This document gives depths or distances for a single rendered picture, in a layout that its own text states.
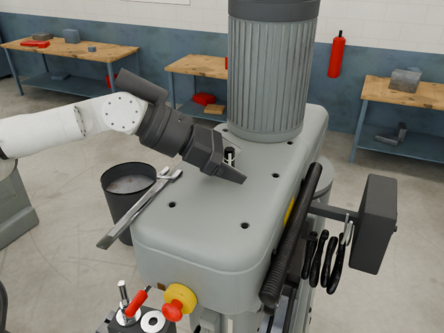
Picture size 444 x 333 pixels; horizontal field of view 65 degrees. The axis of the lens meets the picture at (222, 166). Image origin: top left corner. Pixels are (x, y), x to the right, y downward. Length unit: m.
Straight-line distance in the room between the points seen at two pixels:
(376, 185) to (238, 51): 0.55
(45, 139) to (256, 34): 0.45
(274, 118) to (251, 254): 0.37
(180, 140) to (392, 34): 4.35
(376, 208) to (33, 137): 0.80
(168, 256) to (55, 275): 2.70
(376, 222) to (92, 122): 0.72
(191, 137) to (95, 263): 2.67
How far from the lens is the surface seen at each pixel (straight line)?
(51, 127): 0.66
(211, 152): 0.66
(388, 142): 4.66
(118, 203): 2.97
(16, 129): 0.67
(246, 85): 0.82
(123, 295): 1.35
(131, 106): 0.62
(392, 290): 3.20
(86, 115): 0.71
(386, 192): 1.06
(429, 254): 3.62
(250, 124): 0.85
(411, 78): 4.43
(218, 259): 0.57
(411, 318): 3.09
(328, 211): 1.09
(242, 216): 0.63
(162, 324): 1.41
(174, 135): 0.64
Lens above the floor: 2.31
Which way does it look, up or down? 33 degrees down
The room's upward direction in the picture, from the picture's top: straight up
